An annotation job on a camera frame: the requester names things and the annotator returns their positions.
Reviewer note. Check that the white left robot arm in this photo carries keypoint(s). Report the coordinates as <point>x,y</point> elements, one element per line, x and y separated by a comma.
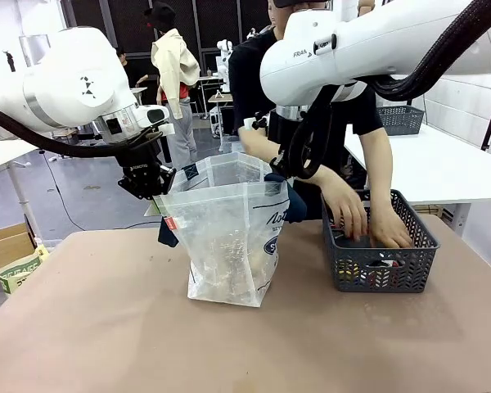
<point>73,82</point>

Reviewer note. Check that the dark grey plastic basket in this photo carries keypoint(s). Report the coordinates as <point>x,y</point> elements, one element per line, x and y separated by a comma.
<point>401,120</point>
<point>384,278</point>

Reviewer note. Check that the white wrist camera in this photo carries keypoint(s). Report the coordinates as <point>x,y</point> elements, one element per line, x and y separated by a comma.
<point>166,129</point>
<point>253,123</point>

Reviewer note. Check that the grey wall board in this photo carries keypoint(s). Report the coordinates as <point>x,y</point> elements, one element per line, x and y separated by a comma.
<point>32,49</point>

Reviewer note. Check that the green printed carton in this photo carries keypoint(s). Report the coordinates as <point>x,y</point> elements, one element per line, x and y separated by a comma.
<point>20,270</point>

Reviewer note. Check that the person right forearm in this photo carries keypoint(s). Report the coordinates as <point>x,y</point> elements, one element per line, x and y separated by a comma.
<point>255,143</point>

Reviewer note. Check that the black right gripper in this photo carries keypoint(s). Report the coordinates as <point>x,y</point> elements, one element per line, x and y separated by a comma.
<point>278,131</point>

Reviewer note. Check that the black tripod with clamp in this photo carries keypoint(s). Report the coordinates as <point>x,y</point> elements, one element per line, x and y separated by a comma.
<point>10,60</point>

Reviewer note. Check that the person right hand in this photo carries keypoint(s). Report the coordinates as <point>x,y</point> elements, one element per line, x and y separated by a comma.
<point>350,213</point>

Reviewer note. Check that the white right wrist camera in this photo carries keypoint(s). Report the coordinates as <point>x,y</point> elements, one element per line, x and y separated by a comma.
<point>253,123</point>

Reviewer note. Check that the small white background robot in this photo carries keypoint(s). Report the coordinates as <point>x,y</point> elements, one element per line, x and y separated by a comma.
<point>225,61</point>

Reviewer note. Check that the person in cream jacket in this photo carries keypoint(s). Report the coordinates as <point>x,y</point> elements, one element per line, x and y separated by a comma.
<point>176,78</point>

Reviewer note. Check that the seated person in black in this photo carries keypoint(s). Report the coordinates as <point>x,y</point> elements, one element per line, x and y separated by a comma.
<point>131,69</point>

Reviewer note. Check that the person left forearm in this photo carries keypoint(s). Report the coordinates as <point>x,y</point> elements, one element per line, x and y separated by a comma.
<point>378,172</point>

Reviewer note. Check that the colourful packaged goods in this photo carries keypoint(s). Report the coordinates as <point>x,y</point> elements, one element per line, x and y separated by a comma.
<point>382,264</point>

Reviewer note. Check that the brown cardboard box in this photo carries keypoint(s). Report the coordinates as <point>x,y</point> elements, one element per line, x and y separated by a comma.
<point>4,245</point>

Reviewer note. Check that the small wooden top table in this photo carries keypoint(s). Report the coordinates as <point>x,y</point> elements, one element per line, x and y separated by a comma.
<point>221,98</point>

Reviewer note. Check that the wide white side table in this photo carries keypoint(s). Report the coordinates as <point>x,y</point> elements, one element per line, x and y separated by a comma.
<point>433,168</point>

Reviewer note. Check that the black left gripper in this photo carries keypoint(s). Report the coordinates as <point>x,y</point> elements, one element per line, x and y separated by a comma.
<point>141,174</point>

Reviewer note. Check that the person in black T-shirt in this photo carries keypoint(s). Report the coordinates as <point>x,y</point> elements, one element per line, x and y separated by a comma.
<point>249,82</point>

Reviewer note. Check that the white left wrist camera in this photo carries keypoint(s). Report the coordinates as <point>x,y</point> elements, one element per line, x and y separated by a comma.
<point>166,129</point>

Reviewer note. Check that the white height-adjustable desk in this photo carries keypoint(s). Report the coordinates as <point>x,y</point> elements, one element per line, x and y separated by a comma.
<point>4,155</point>

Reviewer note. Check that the person left hand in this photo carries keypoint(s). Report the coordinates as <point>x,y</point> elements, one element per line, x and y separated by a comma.
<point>388,231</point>

